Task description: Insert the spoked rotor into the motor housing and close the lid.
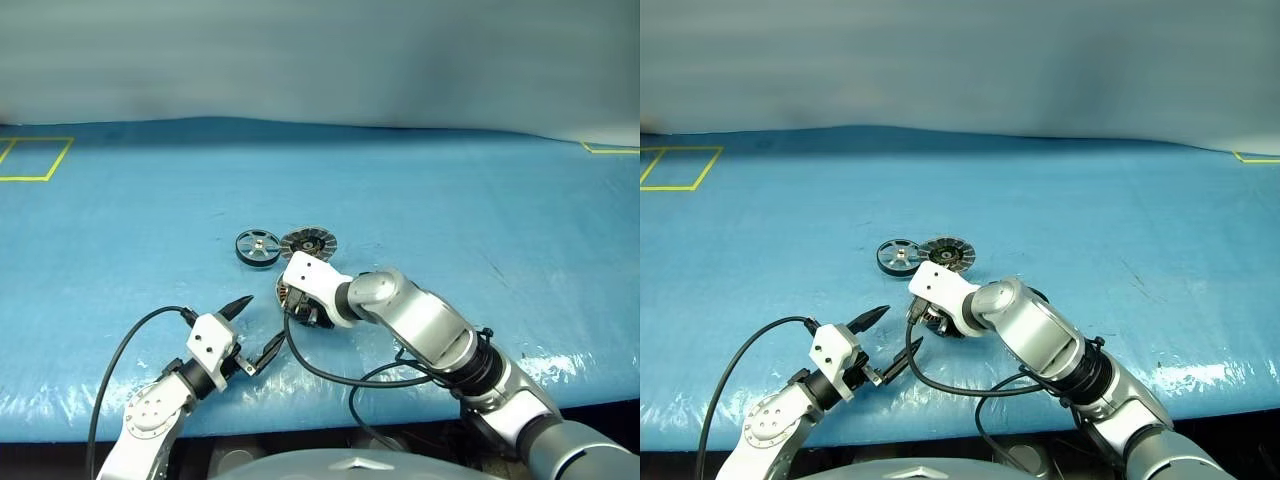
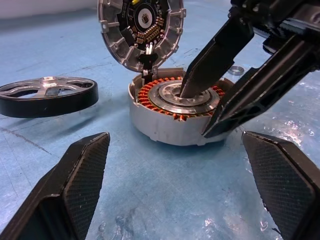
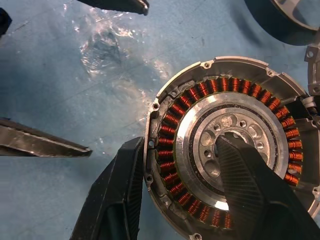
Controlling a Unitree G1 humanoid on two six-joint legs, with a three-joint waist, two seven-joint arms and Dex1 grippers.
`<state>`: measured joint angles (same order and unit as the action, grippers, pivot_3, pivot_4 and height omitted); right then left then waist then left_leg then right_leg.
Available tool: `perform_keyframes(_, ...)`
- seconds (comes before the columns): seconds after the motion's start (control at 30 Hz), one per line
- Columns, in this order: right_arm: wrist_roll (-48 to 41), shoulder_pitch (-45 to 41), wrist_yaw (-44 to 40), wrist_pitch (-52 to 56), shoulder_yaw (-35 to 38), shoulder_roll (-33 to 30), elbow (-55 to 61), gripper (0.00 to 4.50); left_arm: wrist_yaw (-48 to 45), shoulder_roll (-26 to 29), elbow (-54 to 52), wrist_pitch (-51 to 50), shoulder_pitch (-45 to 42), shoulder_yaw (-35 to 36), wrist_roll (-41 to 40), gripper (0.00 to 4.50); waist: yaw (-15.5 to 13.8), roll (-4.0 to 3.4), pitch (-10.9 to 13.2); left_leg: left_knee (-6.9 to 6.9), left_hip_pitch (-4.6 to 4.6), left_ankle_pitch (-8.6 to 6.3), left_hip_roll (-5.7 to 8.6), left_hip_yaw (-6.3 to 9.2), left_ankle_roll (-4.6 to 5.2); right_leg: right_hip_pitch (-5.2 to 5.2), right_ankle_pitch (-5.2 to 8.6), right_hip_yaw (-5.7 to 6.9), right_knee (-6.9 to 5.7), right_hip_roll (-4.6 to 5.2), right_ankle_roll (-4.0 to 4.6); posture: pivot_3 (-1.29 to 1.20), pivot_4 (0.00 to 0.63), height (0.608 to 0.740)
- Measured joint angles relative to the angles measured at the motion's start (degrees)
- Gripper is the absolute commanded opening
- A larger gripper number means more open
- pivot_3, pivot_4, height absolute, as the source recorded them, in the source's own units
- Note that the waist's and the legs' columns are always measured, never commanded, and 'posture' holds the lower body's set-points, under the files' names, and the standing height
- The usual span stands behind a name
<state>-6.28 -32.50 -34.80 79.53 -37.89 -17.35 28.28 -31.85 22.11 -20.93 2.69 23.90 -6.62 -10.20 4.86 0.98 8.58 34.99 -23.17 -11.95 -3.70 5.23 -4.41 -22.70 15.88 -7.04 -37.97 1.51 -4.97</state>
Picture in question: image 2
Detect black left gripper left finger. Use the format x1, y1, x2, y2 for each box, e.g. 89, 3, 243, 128
0, 131, 111, 240

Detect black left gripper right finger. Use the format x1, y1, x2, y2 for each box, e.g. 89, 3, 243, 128
241, 130, 320, 240

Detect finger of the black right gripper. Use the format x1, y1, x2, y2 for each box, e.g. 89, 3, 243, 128
202, 34, 320, 139
179, 16, 255, 98

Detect grey motor housing copper windings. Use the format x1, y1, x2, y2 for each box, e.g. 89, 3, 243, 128
127, 67, 235, 147

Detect black spoked rotor silver hub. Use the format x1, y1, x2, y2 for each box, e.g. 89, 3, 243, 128
0, 75, 99, 119

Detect grey motor lid circuit board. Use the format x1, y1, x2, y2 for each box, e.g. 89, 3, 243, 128
96, 0, 187, 76

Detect small silver metal ring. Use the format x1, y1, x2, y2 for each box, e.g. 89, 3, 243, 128
228, 65, 245, 75

